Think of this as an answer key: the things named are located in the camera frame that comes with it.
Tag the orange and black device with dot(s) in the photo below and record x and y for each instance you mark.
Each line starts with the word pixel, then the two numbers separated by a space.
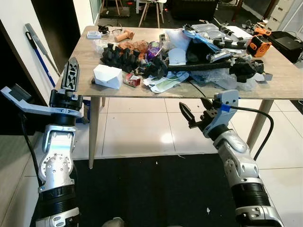
pixel 259 46

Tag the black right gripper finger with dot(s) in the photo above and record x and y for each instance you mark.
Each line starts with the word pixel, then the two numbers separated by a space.
pixel 207 105
pixel 186 113

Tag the clear plastic wrap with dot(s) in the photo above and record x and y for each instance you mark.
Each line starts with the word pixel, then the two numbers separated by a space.
pixel 218 81

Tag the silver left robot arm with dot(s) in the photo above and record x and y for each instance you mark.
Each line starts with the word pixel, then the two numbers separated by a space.
pixel 54 156

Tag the black floor mat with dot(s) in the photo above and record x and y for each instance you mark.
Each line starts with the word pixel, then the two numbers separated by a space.
pixel 156 194

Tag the black glasses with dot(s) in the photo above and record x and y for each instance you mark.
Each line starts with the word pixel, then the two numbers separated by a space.
pixel 105 29

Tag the long black bar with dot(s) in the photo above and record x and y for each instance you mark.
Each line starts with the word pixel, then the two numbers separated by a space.
pixel 199 66

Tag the brown roll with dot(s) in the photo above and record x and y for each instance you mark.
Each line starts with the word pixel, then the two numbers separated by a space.
pixel 124 35

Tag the small white blue box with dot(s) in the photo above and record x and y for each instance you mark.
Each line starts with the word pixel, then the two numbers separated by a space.
pixel 93 35

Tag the green white leaflet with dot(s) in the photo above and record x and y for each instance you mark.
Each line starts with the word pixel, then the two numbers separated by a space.
pixel 165 82

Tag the small black foam clump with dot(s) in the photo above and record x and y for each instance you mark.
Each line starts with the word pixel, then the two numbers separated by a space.
pixel 155 67

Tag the blue rubbish bin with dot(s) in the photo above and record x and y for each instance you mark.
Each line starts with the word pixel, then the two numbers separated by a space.
pixel 86 111

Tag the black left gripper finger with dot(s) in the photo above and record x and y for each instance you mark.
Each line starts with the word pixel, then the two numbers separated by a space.
pixel 71 75

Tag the white paper cup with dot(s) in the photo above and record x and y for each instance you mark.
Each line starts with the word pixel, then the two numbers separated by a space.
pixel 177 56

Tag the wooden table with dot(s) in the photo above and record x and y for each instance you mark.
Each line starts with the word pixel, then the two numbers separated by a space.
pixel 284 85

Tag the orange net bag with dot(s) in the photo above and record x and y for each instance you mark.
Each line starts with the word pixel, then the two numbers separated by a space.
pixel 137 46

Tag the clear plastic container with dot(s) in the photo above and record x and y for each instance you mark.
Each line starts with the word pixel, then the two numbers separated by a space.
pixel 206 28

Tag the black gear-shaped textured piece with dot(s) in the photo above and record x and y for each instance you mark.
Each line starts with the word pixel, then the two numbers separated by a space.
pixel 246 70

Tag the small red packet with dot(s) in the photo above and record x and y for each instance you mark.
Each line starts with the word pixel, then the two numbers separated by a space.
pixel 132 80

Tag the blue stick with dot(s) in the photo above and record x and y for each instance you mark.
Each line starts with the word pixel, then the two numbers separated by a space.
pixel 43 64

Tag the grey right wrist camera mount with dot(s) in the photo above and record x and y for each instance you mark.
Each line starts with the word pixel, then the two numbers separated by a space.
pixel 227 101

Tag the white cardboard box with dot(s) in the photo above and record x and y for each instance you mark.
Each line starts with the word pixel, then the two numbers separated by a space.
pixel 108 76

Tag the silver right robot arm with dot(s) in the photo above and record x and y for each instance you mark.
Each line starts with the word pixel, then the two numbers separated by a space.
pixel 239 161

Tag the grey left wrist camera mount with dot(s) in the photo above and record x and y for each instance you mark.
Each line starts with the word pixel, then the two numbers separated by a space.
pixel 28 106

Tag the robot left leg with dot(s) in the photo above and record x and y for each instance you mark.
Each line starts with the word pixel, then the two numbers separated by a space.
pixel 112 223

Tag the small grey piece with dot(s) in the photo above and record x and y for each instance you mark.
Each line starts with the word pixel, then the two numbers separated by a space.
pixel 266 76

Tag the black case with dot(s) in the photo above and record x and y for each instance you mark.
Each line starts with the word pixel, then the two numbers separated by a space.
pixel 286 43

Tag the black cloth bag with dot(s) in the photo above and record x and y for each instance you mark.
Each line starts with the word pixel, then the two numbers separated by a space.
pixel 196 53

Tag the white chair wooden legs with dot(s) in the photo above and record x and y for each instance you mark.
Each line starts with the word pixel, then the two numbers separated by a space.
pixel 156 1

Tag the blue plastic bag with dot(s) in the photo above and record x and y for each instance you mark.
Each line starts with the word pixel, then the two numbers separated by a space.
pixel 199 39

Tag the white drawer cabinet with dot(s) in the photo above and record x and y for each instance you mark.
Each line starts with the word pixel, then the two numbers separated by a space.
pixel 279 12

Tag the purple shiny packet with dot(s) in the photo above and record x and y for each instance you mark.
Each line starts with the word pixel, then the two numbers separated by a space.
pixel 154 48

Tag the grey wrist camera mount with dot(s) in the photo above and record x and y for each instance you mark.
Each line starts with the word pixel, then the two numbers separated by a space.
pixel 227 101
pixel 28 106

